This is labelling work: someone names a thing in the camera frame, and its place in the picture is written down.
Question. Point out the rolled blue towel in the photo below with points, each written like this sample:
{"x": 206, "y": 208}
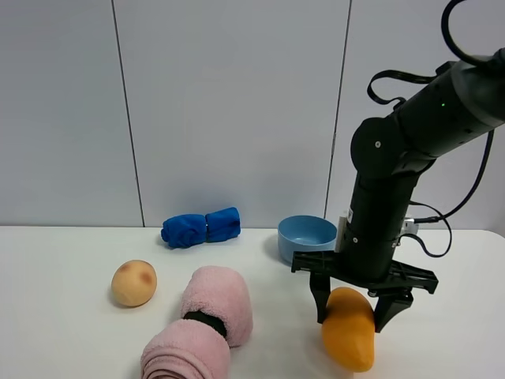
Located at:
{"x": 184, "y": 231}

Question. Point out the yellow mango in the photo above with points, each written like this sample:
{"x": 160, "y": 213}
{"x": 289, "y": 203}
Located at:
{"x": 348, "y": 331}

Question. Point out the beige potato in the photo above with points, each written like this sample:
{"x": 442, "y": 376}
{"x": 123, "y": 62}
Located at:
{"x": 134, "y": 283}

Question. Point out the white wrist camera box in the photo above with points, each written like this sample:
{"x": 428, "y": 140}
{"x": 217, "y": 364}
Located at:
{"x": 408, "y": 227}

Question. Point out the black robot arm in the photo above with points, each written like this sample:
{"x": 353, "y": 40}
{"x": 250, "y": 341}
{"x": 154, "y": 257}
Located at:
{"x": 464, "y": 100}

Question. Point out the blue bowl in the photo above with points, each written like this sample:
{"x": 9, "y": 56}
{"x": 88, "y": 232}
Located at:
{"x": 304, "y": 234}

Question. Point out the rolled pink towel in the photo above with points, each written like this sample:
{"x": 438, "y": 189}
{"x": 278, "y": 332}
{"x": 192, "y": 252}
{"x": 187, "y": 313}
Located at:
{"x": 216, "y": 316}

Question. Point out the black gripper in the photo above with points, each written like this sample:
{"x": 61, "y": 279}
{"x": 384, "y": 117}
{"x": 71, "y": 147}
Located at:
{"x": 367, "y": 264}

